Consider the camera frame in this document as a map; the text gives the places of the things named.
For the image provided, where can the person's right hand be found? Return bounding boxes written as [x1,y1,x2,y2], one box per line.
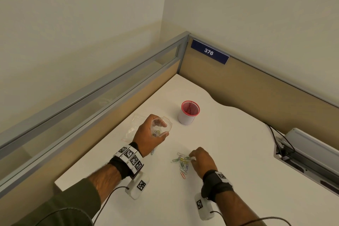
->
[189,147,218,180]

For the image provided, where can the person's left hand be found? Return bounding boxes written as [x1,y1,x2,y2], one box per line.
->
[132,114,170,158]

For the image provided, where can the clear plastic bag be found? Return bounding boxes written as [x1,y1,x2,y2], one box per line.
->
[124,114,145,143]

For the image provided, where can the pile of coloured paper clips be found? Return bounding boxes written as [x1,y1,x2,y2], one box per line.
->
[171,152,192,179]

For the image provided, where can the clear plastic cup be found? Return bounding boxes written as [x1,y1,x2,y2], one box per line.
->
[150,116,173,155]

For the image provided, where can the person's right forearm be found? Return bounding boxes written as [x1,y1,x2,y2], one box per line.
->
[216,190,268,226]

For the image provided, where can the person's left forearm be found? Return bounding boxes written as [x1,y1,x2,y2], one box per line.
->
[89,164,122,204]

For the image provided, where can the left wristband with marker tags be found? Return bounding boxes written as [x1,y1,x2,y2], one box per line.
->
[108,142,145,180]

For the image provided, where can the black right wristband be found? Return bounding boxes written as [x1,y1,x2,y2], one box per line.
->
[201,169,234,202]

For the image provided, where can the white cup with red rim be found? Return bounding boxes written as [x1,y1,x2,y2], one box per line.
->
[178,100,201,126]

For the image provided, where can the grey framed glass partition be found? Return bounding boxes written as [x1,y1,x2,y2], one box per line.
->
[0,31,191,200]

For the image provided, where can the beige partition panel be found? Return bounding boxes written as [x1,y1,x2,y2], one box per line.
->
[178,35,339,144]

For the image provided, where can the olive green sleeve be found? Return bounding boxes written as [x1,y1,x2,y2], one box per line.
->
[12,178,102,226]

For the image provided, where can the blue number sign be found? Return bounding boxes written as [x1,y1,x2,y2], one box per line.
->
[190,39,230,65]

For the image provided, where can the grey desk power box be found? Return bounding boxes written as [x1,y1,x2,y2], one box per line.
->
[273,127,339,197]

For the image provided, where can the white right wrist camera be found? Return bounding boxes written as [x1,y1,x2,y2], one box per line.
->
[195,192,215,221]

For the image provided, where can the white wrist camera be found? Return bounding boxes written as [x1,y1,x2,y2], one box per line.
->
[195,192,215,221]
[125,172,150,200]

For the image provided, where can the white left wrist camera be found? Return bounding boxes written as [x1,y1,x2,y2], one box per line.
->
[125,172,150,200]

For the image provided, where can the black left camera cable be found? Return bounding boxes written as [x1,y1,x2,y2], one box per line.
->
[34,186,130,226]

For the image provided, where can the black power box cables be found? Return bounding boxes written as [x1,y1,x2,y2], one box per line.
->
[263,122,296,160]

